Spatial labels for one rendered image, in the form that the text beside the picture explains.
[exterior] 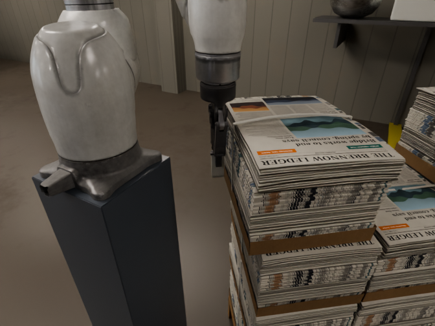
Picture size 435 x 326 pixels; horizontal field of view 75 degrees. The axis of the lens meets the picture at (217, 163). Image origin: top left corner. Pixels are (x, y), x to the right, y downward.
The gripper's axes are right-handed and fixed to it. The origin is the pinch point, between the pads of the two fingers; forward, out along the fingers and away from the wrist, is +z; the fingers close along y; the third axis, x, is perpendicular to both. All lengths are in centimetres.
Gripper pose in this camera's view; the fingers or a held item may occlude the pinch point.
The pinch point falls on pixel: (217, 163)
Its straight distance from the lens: 69.1
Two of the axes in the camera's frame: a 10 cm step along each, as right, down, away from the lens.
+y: -1.4, -5.1, 8.5
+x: -9.9, 0.7, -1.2
